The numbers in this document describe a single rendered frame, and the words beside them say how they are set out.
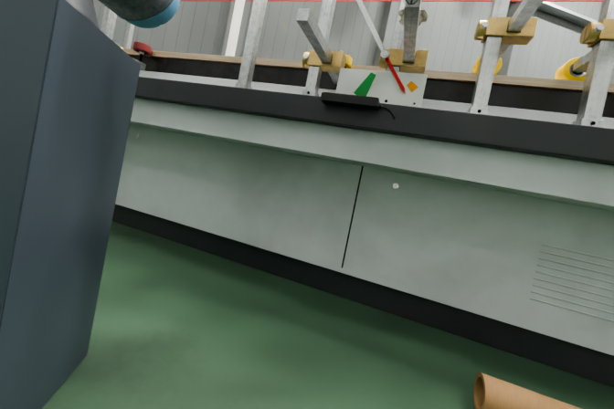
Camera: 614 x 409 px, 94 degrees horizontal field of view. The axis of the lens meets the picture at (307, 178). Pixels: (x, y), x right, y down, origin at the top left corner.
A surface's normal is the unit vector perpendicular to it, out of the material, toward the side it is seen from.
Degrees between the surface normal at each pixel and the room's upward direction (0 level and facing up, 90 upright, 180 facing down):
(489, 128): 90
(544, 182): 90
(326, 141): 90
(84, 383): 0
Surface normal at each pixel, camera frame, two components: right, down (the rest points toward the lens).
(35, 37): 0.19, 0.06
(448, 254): -0.31, -0.04
